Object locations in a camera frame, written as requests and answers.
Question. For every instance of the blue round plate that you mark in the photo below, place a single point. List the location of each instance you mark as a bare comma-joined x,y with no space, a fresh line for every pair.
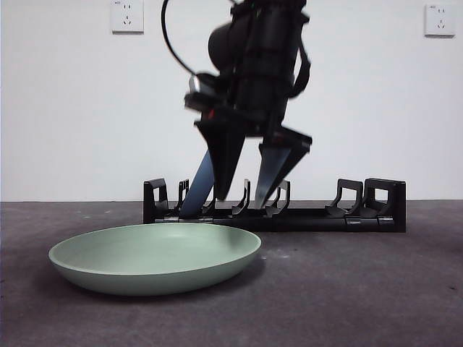
197,188

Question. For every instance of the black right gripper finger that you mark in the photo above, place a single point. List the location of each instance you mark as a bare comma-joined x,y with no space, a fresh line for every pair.
278,162
224,155

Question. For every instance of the green round plate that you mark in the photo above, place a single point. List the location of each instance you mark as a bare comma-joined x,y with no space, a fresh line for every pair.
155,274

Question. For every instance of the white wall socket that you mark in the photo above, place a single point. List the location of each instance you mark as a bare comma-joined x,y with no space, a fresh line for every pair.
127,18
439,21

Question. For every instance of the pale grey right camera box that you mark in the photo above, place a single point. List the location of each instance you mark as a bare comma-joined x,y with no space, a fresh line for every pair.
195,85

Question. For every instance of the black plate rack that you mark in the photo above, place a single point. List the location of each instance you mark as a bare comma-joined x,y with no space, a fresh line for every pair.
307,224

